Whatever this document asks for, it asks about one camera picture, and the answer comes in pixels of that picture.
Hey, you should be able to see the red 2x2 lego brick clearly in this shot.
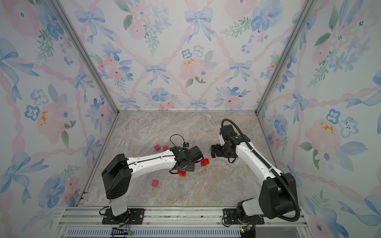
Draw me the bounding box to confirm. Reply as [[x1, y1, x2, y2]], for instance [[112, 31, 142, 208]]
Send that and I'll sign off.
[[200, 159, 209, 167], [178, 170, 186, 177]]

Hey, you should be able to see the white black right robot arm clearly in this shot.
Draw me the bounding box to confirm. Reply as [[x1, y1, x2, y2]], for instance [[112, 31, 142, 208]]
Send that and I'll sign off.
[[211, 119, 301, 224]]

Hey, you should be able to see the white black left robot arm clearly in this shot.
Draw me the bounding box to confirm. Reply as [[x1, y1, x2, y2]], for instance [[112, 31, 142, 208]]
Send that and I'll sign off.
[[101, 146, 204, 217]]

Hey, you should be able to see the black left camera cable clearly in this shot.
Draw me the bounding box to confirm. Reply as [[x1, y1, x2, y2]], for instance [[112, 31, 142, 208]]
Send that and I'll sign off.
[[169, 133, 187, 148]]

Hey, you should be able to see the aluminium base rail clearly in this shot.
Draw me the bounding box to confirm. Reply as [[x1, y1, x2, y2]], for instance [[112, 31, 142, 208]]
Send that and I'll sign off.
[[52, 207, 312, 238]]

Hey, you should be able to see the aluminium corner post left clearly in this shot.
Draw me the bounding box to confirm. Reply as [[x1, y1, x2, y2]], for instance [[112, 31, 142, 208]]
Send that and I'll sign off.
[[47, 1, 119, 115]]

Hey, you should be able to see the aluminium corner post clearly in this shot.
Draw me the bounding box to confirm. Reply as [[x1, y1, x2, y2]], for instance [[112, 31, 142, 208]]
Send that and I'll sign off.
[[256, 0, 316, 117], [47, 1, 119, 115]]

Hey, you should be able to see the aluminium corner post right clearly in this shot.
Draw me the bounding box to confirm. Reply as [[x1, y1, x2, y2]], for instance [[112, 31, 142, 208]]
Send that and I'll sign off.
[[256, 0, 316, 117]]

